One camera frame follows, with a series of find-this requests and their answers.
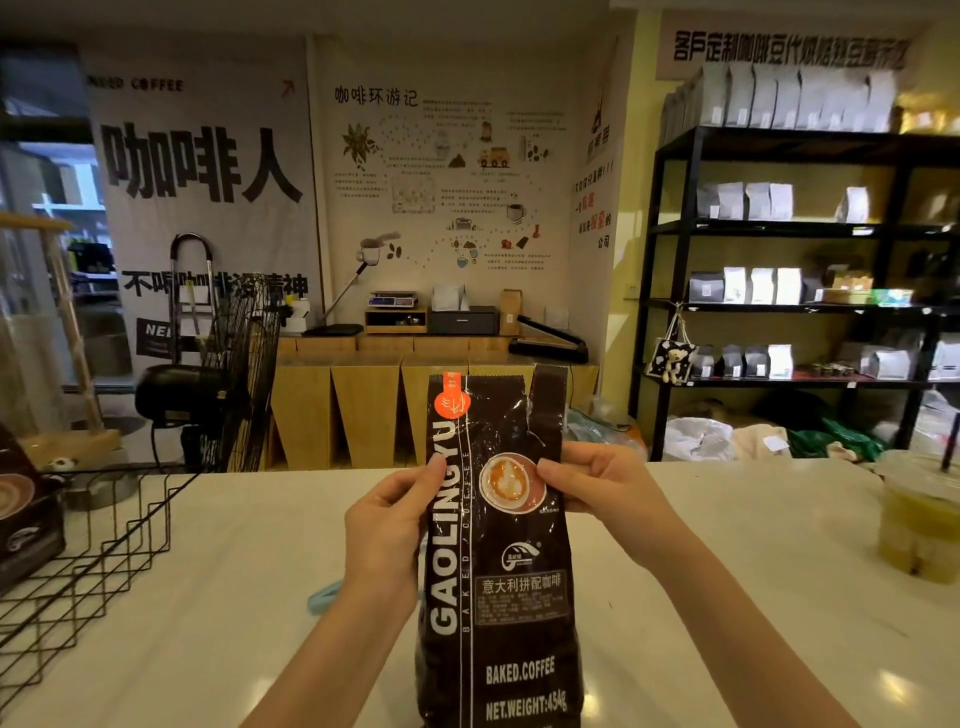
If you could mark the tall black coffee bag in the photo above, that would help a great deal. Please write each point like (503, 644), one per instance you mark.
(499, 600)

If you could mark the metal step ladder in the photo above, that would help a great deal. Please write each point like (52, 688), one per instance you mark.
(187, 300)

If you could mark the plastic cup with yellow drink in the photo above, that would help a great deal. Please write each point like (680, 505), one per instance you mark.
(919, 525)

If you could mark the small wooden shelf box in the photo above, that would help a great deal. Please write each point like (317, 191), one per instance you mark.
(395, 321)

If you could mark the black floor fan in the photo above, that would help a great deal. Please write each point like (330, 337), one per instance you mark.
(225, 375)

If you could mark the wooden post stand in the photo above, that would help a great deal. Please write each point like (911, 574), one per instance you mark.
(71, 337)

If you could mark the white plastic bag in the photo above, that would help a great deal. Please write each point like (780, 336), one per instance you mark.
(697, 441)

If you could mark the brown cardboard box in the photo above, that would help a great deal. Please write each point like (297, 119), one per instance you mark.
(847, 285)

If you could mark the green flat box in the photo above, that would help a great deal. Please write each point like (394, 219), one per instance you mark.
(892, 297)

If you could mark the black bag sealer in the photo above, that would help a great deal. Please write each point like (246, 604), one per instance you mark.
(547, 345)

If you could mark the person's right forearm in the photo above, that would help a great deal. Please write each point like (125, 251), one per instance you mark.
(739, 637)

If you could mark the row of small dark jars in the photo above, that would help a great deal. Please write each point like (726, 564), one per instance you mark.
(832, 370)

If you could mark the white banner with black lettering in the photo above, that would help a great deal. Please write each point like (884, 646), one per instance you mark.
(202, 165)

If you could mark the black drinking straw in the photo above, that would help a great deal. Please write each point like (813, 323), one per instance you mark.
(951, 442)

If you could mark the brown paper bag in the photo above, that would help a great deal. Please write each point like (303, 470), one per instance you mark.
(511, 311)

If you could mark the green plastic bag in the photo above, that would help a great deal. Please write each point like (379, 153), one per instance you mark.
(840, 442)

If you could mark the digital weighing scale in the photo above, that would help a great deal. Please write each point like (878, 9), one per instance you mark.
(392, 300)

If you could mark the person's left forearm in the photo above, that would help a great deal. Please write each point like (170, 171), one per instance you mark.
(337, 660)

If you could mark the person's left thumb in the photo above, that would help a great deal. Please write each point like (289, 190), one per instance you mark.
(427, 487)

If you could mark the clear plastic bag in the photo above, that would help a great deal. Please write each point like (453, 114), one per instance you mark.
(600, 431)

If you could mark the white small appliance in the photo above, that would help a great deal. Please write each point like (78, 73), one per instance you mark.
(298, 315)

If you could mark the white pouches on black box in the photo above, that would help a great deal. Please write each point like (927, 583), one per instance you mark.
(448, 298)

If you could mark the row of white coffee pouches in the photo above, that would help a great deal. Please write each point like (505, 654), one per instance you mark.
(780, 97)

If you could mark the black desk lamp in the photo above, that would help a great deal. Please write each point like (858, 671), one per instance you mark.
(334, 328)

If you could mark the black drawer box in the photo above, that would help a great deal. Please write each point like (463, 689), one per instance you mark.
(463, 321)

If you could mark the black metal shelf rack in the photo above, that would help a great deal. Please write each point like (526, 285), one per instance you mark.
(679, 262)

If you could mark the beige sack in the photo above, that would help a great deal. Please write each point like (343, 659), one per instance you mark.
(761, 441)

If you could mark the person's right thumb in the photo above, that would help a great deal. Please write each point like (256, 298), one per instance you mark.
(566, 478)

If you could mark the person's left hand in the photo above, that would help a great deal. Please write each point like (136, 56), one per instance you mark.
(386, 536)

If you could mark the dark coffee bag with cup print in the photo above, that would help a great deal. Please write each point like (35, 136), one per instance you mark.
(26, 510)

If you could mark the wooden counter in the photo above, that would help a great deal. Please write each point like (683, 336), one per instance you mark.
(352, 405)

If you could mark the white coffee pouch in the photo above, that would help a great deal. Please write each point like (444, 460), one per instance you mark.
(789, 286)
(782, 202)
(731, 201)
(889, 365)
(736, 286)
(781, 361)
(763, 286)
(946, 360)
(853, 205)
(757, 201)

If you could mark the hanging bag with teddy bear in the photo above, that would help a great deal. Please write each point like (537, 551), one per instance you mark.
(671, 360)

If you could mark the narrow white wall poster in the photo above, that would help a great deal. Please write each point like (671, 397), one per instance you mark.
(596, 187)

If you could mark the grey coffee pouch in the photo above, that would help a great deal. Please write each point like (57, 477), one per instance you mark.
(732, 362)
(706, 202)
(706, 288)
(756, 362)
(705, 362)

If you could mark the grey sign with black lettering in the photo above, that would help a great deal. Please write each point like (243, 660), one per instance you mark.
(780, 45)

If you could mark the illustrated white wall poster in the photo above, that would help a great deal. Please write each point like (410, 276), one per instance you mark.
(442, 172)

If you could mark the person's right hand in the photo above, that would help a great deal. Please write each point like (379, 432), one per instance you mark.
(626, 499)

